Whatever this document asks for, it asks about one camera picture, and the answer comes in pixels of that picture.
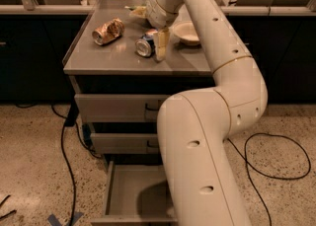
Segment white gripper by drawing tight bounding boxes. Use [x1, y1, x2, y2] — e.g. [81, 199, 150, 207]
[128, 0, 179, 62]

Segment blue pepsi can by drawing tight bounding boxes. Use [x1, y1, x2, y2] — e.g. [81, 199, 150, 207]
[135, 29, 157, 57]

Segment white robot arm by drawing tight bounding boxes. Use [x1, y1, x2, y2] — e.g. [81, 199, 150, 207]
[146, 0, 268, 226]

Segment crushed gold soda can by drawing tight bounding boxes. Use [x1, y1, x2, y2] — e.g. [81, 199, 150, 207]
[92, 18, 124, 45]

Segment grey drawer cabinet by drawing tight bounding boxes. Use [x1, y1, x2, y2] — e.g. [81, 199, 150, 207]
[62, 0, 218, 226]

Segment top grey drawer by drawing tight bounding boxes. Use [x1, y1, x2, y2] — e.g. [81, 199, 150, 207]
[74, 94, 168, 122]

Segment middle grey drawer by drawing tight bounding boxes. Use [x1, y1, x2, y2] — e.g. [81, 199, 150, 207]
[91, 133, 159, 154]

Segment open bottom grey drawer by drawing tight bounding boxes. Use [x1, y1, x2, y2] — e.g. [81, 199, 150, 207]
[91, 161, 178, 226]

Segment green chip bag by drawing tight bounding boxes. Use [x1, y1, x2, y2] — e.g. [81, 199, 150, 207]
[123, 5, 148, 19]

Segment white paper bowl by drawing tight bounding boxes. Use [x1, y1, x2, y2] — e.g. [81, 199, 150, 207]
[172, 21, 199, 46]

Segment dark counter cabinets behind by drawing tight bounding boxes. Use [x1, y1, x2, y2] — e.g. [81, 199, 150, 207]
[0, 14, 316, 104]

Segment blue tape on floor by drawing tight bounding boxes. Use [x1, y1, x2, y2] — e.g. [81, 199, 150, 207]
[47, 212, 83, 226]

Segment black cable left floor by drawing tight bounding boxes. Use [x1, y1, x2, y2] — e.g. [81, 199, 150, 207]
[14, 103, 103, 226]

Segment black cable floor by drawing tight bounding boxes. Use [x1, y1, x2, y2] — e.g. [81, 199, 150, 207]
[226, 132, 312, 226]
[14, 103, 103, 226]

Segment black cable right floor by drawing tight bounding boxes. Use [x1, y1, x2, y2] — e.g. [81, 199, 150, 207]
[226, 132, 312, 226]

